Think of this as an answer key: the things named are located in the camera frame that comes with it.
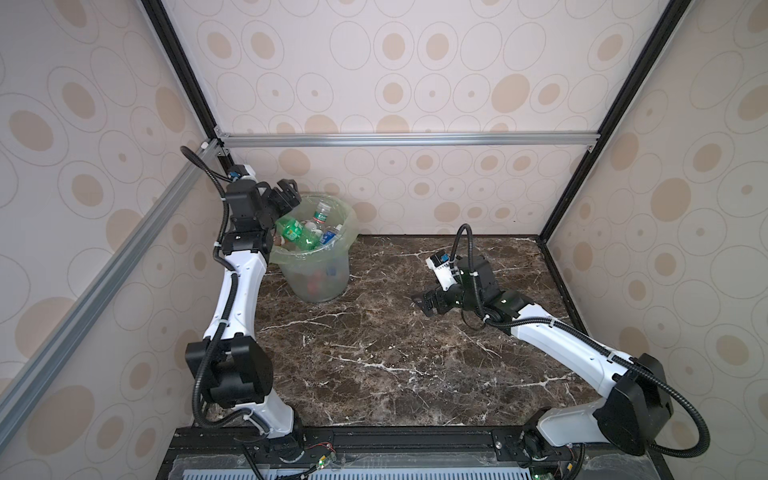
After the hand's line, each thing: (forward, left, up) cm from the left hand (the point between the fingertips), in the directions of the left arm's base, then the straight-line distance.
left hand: (290, 178), depth 74 cm
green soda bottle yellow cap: (-6, +1, -12) cm, 14 cm away
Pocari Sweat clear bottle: (-2, -7, -18) cm, 20 cm away
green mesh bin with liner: (-8, -3, -30) cm, 31 cm away
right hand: (-18, -35, -22) cm, 45 cm away
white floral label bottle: (+6, -3, -18) cm, 19 cm away
